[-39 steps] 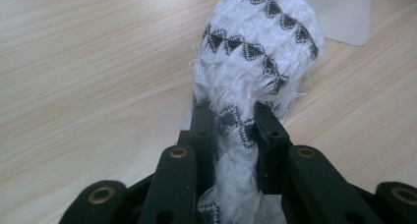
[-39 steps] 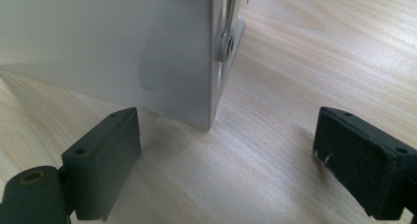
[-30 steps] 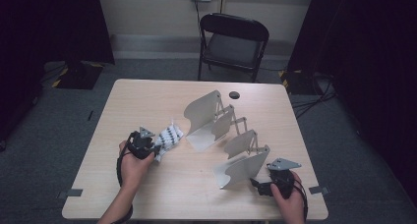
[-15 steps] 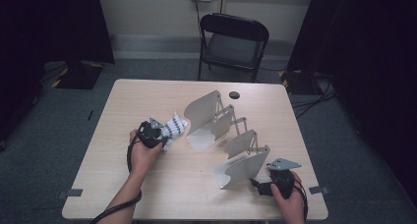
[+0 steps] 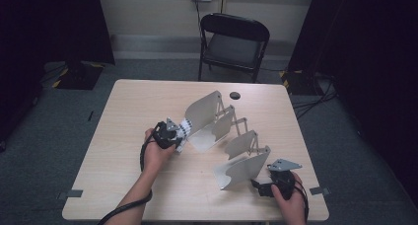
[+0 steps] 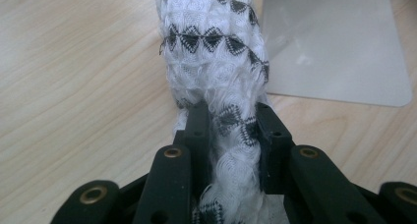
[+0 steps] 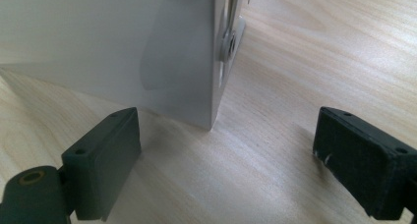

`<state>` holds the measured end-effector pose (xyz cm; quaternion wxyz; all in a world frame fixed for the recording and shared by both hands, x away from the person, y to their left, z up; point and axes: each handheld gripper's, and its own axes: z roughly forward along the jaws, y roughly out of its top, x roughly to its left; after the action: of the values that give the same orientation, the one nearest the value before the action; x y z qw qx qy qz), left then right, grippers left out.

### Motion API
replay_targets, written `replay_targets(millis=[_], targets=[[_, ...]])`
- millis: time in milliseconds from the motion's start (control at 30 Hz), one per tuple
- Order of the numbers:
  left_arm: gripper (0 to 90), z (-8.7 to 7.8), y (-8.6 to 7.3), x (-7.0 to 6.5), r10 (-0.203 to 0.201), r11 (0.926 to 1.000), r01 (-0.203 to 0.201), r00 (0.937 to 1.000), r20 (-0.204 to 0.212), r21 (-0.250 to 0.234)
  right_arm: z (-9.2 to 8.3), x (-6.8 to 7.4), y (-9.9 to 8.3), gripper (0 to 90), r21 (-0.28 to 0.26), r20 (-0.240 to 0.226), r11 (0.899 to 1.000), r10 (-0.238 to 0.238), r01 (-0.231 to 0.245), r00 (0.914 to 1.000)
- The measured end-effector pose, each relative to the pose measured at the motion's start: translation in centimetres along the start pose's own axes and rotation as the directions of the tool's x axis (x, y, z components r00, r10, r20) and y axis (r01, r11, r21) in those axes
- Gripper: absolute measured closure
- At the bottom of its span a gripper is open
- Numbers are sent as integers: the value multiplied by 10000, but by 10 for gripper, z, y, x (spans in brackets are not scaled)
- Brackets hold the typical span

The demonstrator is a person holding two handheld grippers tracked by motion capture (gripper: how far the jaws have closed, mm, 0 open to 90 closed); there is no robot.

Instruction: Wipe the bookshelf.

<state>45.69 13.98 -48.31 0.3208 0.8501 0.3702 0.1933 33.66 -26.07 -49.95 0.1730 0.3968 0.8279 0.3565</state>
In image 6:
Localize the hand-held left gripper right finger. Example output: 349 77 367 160
255 102 294 196

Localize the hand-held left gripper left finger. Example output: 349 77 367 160
173 100 212 197

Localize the white towel with black pattern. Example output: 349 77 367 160
142 0 289 224

